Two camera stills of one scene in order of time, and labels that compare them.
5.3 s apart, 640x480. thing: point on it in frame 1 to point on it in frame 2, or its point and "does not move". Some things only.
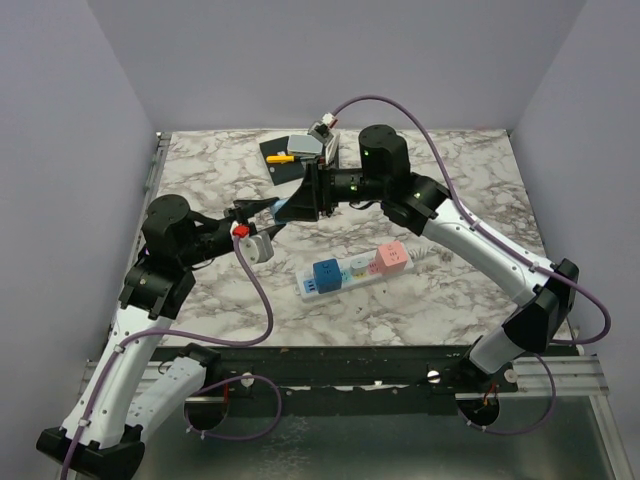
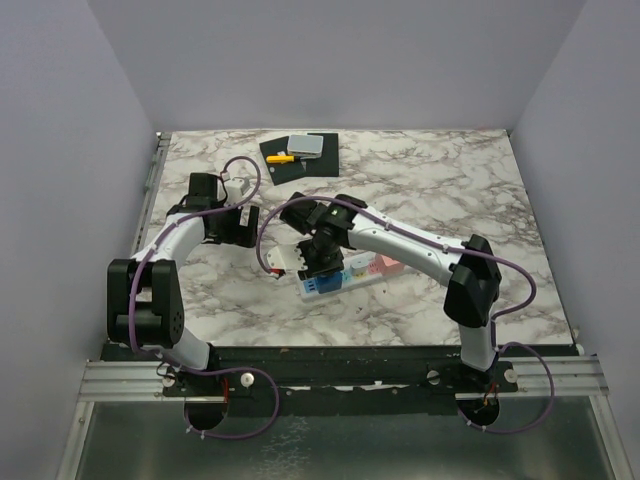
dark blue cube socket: x=327 y=275 does not move
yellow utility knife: x=280 y=158 does not move
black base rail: x=348 y=377 does not move
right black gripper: x=312 y=197 to x=312 y=270
